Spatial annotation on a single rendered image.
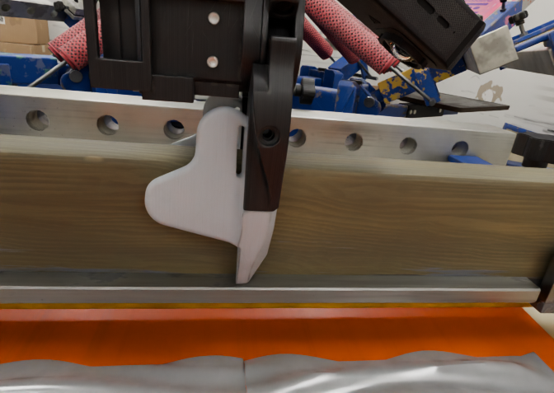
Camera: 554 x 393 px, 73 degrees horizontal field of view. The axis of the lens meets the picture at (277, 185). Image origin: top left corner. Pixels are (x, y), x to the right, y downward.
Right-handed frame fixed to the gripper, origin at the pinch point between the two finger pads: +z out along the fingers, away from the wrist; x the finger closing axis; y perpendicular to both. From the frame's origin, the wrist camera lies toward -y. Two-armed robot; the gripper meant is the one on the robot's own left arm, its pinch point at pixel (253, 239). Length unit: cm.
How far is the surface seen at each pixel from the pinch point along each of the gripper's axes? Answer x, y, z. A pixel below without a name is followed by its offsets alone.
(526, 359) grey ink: 4.4, -16.4, 5.4
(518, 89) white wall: -222, -200, 7
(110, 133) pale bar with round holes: -22.4, 14.0, 0.3
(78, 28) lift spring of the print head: -71, 33, -9
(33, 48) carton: -368, 174, 19
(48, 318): 0.4, 11.6, 5.2
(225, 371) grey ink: 4.8, 1.4, 4.9
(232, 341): 2.4, 1.0, 5.3
